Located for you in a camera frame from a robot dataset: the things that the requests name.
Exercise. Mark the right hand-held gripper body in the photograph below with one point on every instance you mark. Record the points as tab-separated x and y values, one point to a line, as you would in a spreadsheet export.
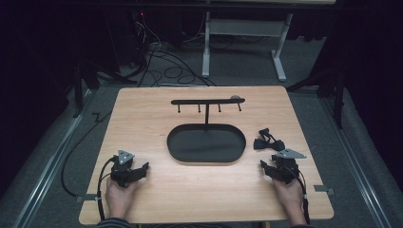
286	167

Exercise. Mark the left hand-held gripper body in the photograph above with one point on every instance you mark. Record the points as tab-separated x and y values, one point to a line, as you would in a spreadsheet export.
122	167

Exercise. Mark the person's left hand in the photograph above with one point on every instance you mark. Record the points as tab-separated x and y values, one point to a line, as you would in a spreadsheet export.
119	198

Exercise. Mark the person's right hand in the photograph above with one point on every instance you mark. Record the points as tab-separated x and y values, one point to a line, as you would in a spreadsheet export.
290	198

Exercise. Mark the black bow tie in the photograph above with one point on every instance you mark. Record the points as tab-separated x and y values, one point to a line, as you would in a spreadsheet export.
269	144

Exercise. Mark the black hanger stand with tray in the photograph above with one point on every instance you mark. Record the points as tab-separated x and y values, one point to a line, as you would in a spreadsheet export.
206	144

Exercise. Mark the small grey round object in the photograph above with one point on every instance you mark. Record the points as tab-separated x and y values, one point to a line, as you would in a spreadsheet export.
235	97

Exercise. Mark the black metal stand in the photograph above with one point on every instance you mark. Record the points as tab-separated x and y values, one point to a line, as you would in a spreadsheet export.
79	85
339	95

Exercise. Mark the grey table bracket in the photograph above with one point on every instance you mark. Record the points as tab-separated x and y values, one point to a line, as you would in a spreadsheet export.
323	189
86	198

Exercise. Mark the grey metal floor rail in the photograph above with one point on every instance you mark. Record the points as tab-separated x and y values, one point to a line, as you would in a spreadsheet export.
47	171
355	164

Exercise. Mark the white metal desk frame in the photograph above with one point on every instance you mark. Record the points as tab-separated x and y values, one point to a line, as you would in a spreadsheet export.
244	28

